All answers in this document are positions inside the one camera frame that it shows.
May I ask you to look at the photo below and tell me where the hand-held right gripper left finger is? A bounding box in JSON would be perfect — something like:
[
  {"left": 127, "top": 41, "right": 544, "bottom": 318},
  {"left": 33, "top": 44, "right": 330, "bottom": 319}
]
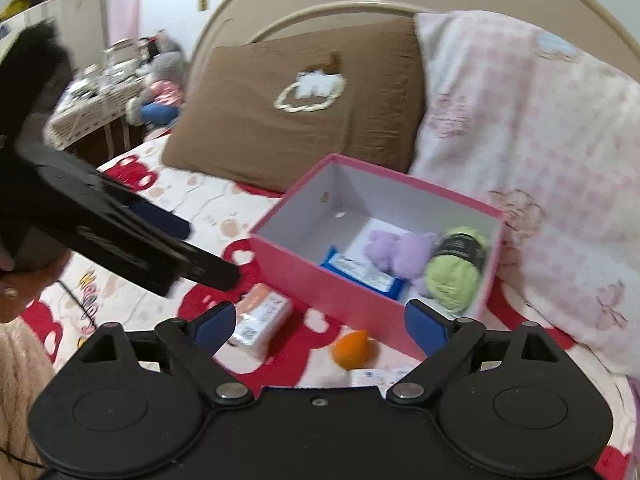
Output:
[{"left": 77, "top": 301, "right": 256, "bottom": 408}]

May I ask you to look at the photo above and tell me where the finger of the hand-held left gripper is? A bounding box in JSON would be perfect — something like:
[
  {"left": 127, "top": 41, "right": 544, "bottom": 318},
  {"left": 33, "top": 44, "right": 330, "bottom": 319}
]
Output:
[
  {"left": 176, "top": 241, "right": 242, "bottom": 291},
  {"left": 132, "top": 199, "right": 193, "bottom": 242}
]

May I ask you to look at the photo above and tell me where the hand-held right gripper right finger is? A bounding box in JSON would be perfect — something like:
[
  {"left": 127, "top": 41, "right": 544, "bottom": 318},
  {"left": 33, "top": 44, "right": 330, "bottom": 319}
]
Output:
[{"left": 385, "top": 299, "right": 563, "bottom": 408}]

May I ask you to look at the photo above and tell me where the orange and white box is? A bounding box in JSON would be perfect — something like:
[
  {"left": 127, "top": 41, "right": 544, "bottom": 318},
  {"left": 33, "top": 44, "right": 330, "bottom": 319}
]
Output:
[{"left": 227, "top": 282, "right": 293, "bottom": 360}]

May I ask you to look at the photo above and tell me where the green yarn ball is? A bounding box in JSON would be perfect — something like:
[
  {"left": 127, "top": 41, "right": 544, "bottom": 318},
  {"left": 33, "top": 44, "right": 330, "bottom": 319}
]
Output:
[{"left": 424, "top": 226, "right": 490, "bottom": 313}]

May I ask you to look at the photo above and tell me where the purple plush toy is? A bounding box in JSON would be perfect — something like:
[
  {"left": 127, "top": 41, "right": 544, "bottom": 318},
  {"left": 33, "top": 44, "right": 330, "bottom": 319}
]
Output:
[{"left": 364, "top": 230, "right": 437, "bottom": 281}]

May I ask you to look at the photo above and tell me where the orange makeup sponge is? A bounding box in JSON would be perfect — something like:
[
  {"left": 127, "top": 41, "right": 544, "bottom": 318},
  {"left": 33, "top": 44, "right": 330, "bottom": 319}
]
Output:
[{"left": 331, "top": 330, "right": 373, "bottom": 371}]

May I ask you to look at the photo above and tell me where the blue and white packet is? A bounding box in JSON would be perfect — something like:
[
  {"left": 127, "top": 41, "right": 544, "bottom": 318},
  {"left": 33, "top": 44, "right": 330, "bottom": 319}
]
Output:
[{"left": 320, "top": 246, "right": 407, "bottom": 302}]

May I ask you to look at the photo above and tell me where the pink cardboard box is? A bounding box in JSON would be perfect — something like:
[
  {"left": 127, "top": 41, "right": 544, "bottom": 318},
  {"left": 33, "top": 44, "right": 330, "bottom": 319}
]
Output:
[{"left": 248, "top": 154, "right": 506, "bottom": 361}]

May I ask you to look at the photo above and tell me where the person's left hand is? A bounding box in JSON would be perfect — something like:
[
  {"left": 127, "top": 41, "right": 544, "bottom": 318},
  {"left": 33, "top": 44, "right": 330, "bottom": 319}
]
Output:
[{"left": 0, "top": 252, "right": 73, "bottom": 323}]

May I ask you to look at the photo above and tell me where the white paper packet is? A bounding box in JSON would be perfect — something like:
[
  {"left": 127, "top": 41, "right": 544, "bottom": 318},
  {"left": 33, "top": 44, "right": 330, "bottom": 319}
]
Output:
[{"left": 349, "top": 366, "right": 418, "bottom": 390}]

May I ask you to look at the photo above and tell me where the side table with checked cloth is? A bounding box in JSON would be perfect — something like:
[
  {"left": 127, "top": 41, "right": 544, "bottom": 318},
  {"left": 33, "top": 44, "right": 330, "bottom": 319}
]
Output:
[{"left": 45, "top": 75, "right": 146, "bottom": 161}]

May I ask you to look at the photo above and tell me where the brown pillow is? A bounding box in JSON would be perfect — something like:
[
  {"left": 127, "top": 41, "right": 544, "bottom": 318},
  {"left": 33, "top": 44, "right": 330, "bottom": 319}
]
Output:
[{"left": 162, "top": 17, "right": 426, "bottom": 193}]

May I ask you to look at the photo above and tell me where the pile of small household items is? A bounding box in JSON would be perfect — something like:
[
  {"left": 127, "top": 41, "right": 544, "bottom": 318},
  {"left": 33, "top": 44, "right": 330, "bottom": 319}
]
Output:
[{"left": 65, "top": 37, "right": 146, "bottom": 98}]

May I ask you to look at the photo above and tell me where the grey plush toy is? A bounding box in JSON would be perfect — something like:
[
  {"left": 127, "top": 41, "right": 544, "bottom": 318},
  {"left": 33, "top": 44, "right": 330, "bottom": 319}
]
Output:
[{"left": 127, "top": 30, "right": 188, "bottom": 126}]

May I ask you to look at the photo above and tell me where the white cabinet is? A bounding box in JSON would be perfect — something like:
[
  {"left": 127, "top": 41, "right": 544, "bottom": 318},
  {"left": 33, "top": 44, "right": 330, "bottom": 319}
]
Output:
[{"left": 0, "top": 0, "right": 108, "bottom": 81}]

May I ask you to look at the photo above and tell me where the pink checked pillow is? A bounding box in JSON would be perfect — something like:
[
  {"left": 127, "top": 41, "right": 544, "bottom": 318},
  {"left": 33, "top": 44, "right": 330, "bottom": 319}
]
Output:
[{"left": 410, "top": 10, "right": 640, "bottom": 376}]

